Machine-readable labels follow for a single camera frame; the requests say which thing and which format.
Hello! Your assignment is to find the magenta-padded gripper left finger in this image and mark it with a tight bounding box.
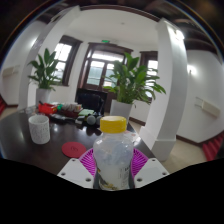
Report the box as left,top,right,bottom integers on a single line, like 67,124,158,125
57,148,98,190

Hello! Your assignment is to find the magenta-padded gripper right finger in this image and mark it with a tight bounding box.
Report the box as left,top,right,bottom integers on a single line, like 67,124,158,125
131,148,170,189

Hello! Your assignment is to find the yellow-capped clear drink bottle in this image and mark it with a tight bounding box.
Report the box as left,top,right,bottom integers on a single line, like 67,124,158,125
92,115,135,192

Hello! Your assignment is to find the flat round red coaster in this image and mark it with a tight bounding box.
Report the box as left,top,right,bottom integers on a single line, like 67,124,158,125
61,141,88,159

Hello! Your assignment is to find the printed magazine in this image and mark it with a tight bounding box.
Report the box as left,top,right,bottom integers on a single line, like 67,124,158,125
124,129,142,145

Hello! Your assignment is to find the white speckled mug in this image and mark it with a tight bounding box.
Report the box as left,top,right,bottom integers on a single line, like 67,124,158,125
28,114,51,145

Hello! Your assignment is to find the green notebook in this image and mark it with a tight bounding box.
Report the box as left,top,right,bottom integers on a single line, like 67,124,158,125
78,108,96,118

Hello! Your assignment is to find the black chair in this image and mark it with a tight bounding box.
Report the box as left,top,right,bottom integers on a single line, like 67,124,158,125
75,88,108,114

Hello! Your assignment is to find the large potted leafy plant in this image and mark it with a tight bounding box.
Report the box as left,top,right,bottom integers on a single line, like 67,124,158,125
103,52,167,124

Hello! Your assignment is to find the small potted leafy plant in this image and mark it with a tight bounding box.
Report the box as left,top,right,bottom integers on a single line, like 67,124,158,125
27,48,64,104

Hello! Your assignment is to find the dark wooden double door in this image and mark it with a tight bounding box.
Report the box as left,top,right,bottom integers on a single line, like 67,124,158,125
78,42,134,93

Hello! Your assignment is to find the dark-framed window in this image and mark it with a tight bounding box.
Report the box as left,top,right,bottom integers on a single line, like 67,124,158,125
53,34,83,86
139,50,159,79

